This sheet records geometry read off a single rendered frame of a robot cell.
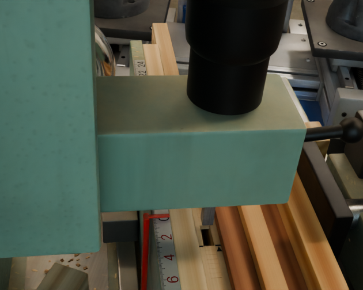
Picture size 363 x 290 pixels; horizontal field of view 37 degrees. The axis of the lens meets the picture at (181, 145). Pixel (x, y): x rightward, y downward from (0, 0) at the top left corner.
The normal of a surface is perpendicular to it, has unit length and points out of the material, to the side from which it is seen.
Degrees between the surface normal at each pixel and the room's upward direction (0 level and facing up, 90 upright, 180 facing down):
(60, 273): 0
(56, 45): 90
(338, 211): 0
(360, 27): 72
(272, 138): 90
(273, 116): 0
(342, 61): 90
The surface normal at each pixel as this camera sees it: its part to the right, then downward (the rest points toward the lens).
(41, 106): 0.13, 0.63
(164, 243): 0.07, -0.78
